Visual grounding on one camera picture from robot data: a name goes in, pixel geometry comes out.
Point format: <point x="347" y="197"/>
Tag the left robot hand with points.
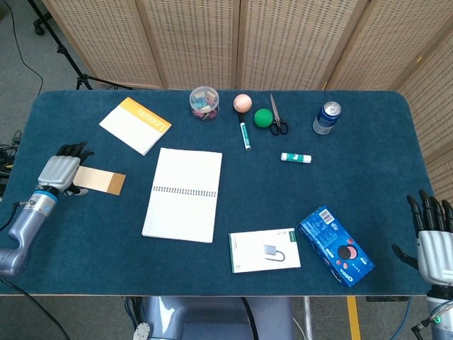
<point x="58" y="171"/>

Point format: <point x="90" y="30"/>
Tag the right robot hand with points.
<point x="433" y="251"/>

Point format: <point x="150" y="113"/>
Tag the brown cardboard bookmark with tassel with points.
<point x="102" y="180"/>

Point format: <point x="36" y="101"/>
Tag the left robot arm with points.
<point x="26" y="223"/>

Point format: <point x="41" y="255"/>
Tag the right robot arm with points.
<point x="440" y="311"/>

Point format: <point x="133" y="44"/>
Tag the blue felt table mat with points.
<point x="88" y="230"/>

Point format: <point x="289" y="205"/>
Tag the yellow white Lexicon notepad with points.
<point x="132" y="125"/>

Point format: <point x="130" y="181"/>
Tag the blue Oreo cookie box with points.
<point x="332" y="244"/>

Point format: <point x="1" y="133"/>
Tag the yellow floor tape strip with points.
<point x="353" y="318"/>

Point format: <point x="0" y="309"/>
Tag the black tripod stand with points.
<point x="63" y="53"/>

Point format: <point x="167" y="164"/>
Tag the open white spiral notebook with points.
<point x="184" y="177"/>

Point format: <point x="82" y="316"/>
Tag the metal table leg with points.
<point x="308" y="318"/>

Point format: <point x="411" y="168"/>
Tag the black chair caster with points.
<point x="39" y="27"/>

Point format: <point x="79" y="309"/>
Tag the clear jar of binder clips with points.
<point x="204" y="103"/>

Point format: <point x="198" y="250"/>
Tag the green white glue stick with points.
<point x="295" y="157"/>

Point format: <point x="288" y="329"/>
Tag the blue soda can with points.
<point x="326" y="120"/>

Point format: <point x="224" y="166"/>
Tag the white USB hub box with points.
<point x="262" y="249"/>

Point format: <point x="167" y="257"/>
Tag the green white marker pen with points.
<point x="245" y="136"/>

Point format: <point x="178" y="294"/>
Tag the peach ball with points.
<point x="242" y="103"/>

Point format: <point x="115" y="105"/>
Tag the grey robot torso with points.
<point x="198" y="318"/>

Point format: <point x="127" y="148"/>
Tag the green ball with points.
<point x="263" y="118"/>

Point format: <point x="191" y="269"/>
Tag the woven wooden folding screen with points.
<point x="290" y="42"/>

